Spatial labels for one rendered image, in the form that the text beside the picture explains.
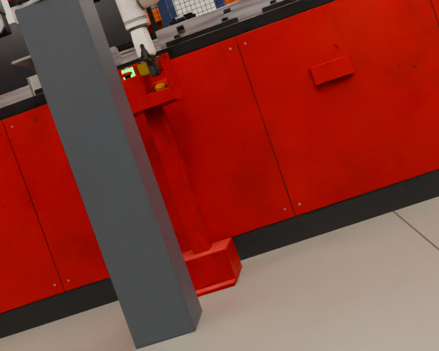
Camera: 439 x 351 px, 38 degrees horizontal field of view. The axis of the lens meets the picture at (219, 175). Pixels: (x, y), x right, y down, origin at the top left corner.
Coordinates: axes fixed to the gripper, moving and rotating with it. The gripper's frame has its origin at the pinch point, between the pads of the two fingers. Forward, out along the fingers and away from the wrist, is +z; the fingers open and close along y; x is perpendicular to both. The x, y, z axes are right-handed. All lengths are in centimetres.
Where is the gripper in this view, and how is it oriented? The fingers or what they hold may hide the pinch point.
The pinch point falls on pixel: (154, 70)
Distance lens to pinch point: 228.3
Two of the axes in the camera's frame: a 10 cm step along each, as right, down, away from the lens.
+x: 9.4, -3.1, -1.6
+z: 3.4, 9.3, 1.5
